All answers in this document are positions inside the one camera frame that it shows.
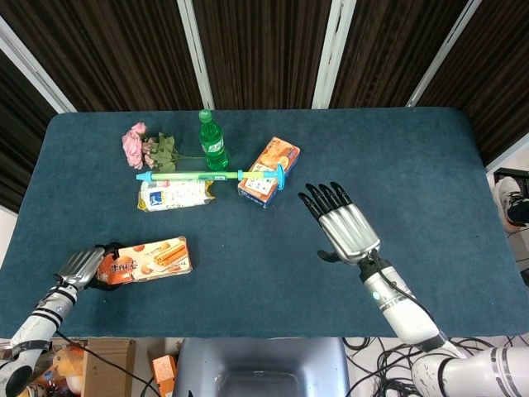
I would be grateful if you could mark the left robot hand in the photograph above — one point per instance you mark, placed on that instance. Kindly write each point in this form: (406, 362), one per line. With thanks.
(84, 266)

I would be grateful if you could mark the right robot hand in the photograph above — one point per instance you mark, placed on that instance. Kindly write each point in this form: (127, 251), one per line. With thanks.
(343, 225)

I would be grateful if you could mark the orange egg roll box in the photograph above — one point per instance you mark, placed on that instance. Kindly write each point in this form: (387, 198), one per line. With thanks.
(146, 259)

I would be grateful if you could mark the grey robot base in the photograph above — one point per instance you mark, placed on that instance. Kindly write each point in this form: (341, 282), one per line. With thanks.
(260, 368)

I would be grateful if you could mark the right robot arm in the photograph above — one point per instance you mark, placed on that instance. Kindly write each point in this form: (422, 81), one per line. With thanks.
(417, 322)

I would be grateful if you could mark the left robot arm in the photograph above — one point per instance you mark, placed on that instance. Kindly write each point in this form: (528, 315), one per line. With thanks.
(35, 331)

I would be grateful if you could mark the orange blue biscuit box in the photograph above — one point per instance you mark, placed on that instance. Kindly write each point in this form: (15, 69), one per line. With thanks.
(270, 169)

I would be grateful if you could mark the orange wooden block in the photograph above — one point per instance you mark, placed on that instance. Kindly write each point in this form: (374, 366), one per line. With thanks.
(164, 374)

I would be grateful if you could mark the blue table cloth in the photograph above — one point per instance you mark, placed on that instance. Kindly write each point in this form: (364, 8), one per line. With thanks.
(264, 248)

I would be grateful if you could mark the white yellow snack packet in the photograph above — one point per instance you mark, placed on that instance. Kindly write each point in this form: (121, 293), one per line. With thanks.
(177, 195)

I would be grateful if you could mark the pink artificial flower bouquet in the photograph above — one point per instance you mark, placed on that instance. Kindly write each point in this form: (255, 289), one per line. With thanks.
(144, 149)

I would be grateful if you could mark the green blue toy syringe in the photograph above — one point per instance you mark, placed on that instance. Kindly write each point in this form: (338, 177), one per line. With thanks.
(206, 176)

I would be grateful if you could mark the green soda bottle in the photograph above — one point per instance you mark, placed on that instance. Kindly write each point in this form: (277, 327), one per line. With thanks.
(211, 142)

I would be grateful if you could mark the white orange sneaker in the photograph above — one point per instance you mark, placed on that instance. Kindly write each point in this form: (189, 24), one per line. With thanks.
(508, 202)

